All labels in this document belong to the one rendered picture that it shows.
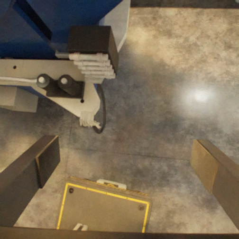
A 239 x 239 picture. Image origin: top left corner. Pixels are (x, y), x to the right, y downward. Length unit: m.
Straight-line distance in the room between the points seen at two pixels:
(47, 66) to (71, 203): 1.02
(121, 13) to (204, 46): 1.16
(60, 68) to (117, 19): 0.40
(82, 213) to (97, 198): 0.17
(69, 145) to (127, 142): 0.58
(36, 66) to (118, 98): 0.89
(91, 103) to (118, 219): 0.92
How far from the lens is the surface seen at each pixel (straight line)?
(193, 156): 0.17
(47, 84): 0.88
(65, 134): 1.84
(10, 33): 1.08
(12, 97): 1.55
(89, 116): 0.90
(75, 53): 0.72
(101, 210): 1.48
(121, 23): 1.02
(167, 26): 2.07
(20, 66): 1.18
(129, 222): 1.48
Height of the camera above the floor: 1.68
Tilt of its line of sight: 80 degrees down
